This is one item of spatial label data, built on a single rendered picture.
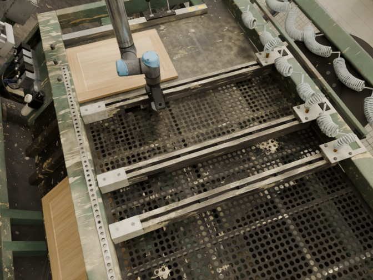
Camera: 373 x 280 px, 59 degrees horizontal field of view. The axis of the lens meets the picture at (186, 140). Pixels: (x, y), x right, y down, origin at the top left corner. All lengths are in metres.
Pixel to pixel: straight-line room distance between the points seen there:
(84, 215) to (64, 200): 0.56
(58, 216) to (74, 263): 0.30
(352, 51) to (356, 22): 4.85
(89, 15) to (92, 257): 1.60
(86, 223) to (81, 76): 0.88
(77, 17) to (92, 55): 0.41
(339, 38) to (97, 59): 1.48
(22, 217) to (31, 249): 0.20
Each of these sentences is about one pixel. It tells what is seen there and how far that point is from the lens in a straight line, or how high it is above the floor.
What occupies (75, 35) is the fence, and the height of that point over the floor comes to 0.97.
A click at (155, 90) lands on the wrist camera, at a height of 1.29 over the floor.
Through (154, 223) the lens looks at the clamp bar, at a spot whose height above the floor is 1.07.
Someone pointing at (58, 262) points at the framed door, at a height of 0.32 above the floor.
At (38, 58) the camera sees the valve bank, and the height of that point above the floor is 0.75.
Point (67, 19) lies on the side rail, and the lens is 2.42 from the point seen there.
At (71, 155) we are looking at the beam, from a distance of 1.62.
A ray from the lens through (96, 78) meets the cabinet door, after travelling 1.95.
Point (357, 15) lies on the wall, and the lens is 7.16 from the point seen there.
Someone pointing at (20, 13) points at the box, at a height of 0.83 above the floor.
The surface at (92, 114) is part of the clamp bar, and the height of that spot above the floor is 0.97.
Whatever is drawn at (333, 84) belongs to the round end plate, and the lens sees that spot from 2.24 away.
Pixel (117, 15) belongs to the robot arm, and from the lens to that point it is 1.52.
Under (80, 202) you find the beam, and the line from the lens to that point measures 1.50.
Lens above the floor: 1.85
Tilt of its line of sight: 22 degrees down
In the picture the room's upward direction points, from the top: 52 degrees clockwise
